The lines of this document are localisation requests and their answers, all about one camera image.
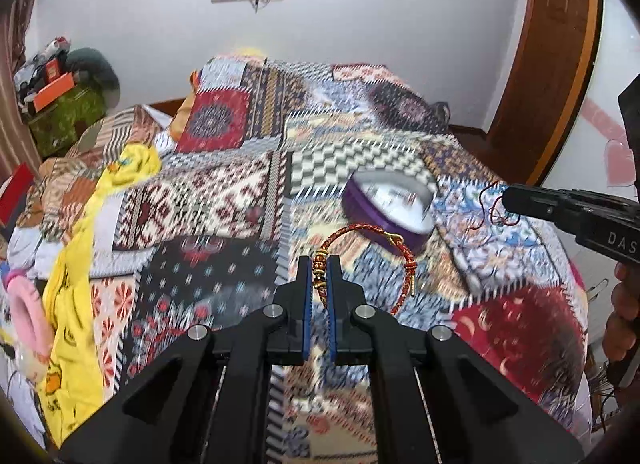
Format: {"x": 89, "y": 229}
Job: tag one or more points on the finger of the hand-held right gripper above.
{"x": 535, "y": 204}

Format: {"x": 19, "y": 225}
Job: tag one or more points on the person's right hand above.
{"x": 624, "y": 316}

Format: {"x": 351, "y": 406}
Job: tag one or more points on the purple round tin box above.
{"x": 382, "y": 204}

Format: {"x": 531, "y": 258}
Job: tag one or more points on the orange pillow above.
{"x": 181, "y": 113}

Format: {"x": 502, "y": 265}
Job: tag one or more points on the brown wooden door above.
{"x": 545, "y": 58}

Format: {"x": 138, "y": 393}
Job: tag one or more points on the green patterned box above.
{"x": 65, "y": 113}

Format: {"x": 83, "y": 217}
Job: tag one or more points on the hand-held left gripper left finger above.
{"x": 305, "y": 304}

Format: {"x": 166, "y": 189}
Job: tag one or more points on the brown striped curtain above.
{"x": 17, "y": 68}

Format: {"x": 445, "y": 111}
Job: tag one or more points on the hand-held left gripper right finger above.
{"x": 333, "y": 311}

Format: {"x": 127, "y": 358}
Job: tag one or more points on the yellow printed cloth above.
{"x": 75, "y": 284}

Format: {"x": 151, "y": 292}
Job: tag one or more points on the dark grey round cushion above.
{"x": 97, "y": 73}

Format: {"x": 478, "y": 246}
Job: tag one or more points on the dark red thread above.
{"x": 497, "y": 214}

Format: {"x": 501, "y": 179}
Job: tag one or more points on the orange box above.
{"x": 50, "y": 91}

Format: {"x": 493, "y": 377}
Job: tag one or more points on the patchwork patterned blanket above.
{"x": 280, "y": 204}

